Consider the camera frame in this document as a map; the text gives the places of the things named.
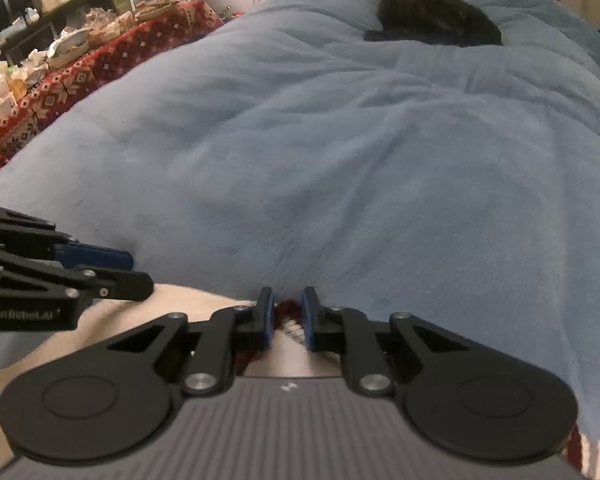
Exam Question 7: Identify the blue fleece blanket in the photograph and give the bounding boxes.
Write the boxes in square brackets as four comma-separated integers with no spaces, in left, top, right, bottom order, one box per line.
[0,0,600,461]

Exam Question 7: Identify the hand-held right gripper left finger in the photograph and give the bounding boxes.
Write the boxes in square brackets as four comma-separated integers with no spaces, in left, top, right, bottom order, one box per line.
[107,286,276,396]

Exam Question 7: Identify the foil lined bowl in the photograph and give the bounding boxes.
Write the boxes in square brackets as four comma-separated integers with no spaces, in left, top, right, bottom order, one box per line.
[47,30,91,62]

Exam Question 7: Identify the cream knit vest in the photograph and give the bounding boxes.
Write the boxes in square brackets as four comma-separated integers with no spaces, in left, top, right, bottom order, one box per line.
[0,282,343,381]

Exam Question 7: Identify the red patterned tablecloth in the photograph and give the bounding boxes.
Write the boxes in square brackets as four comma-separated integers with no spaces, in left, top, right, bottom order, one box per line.
[0,0,226,176]

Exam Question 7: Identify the black cat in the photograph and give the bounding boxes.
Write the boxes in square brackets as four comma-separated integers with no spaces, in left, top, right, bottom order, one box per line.
[365,0,503,48]

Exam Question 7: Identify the dark desk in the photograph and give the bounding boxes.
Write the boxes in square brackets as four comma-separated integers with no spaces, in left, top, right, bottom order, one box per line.
[0,0,116,61]

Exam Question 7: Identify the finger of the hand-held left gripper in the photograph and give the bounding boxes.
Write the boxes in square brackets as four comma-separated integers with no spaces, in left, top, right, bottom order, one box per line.
[0,249,155,304]
[0,202,134,271]

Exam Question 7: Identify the white paper cups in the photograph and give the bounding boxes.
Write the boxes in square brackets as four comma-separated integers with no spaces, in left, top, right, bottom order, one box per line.
[0,75,19,121]

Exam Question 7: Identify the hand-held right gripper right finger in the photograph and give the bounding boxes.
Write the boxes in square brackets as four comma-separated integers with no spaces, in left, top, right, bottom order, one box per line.
[300,286,487,396]

